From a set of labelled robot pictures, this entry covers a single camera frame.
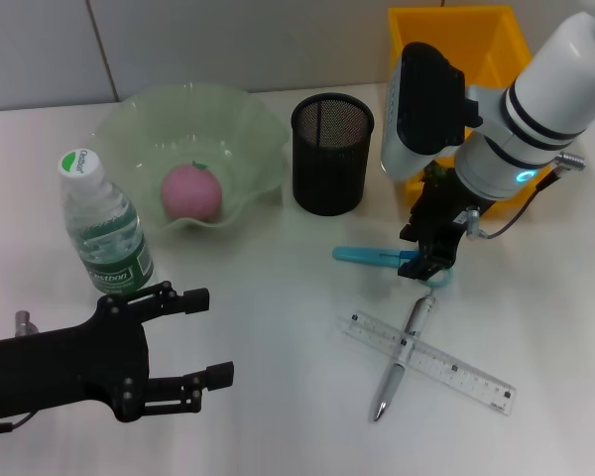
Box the clear green-label water bottle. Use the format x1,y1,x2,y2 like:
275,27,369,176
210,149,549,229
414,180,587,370
58,147,156,298

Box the blue scissors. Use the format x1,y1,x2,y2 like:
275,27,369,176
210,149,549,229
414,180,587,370
331,245,452,289

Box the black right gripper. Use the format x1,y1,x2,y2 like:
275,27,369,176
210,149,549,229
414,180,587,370
397,171,483,282

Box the left gripper cable with plugs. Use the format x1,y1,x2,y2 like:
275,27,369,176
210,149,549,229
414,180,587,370
0,310,40,437

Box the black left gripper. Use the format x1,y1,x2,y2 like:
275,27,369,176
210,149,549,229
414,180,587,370
0,281,236,424

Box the clear plastic ruler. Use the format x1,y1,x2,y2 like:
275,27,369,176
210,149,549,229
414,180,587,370
337,309,518,416

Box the yellow plastic bin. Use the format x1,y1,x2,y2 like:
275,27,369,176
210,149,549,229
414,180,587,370
387,5,559,219

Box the silver ballpoint pen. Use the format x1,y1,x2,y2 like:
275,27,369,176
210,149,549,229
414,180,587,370
373,292,437,422

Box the pink toy peach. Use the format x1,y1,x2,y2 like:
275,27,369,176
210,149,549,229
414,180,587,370
160,161,224,223

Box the right gripper cable with plug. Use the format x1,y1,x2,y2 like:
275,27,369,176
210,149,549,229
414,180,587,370
464,152,587,240

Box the green wavy glass fruit bowl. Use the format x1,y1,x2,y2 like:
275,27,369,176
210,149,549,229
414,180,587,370
92,82,289,234

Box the black mesh pen holder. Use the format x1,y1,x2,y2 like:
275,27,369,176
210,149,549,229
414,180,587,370
290,92,376,217

